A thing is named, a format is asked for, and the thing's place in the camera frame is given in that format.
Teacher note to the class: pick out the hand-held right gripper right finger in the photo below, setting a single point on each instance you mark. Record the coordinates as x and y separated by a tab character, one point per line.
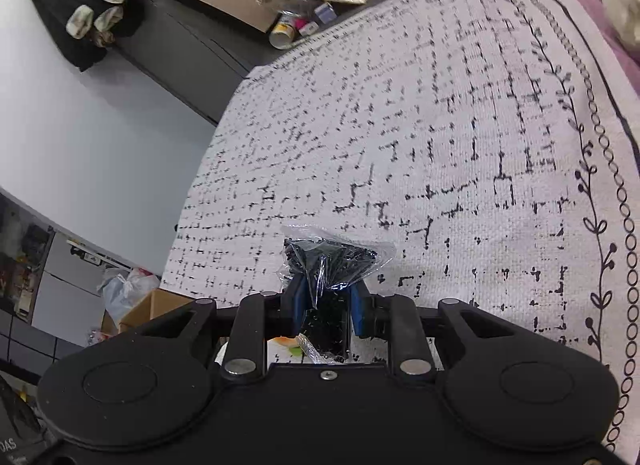
358	310

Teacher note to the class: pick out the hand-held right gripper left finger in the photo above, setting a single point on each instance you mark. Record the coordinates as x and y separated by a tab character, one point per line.
296	302

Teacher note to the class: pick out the burger plush toy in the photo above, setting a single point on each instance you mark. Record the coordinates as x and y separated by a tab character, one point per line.
285	342

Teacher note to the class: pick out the clear bag of black screws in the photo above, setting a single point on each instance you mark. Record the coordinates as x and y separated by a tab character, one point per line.
330	257

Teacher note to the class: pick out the white plastic bag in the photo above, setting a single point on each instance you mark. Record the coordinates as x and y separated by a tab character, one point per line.
122	290

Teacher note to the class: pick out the white black-patterned bedspread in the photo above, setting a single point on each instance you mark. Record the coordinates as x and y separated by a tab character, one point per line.
425	120

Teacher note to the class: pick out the paper cup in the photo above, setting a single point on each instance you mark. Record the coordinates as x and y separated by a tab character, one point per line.
284	34

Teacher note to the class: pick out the small purple box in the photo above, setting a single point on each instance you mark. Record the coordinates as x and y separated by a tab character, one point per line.
325	12

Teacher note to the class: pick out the pile of dark clothes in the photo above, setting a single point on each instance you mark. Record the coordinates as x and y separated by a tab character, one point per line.
75	5

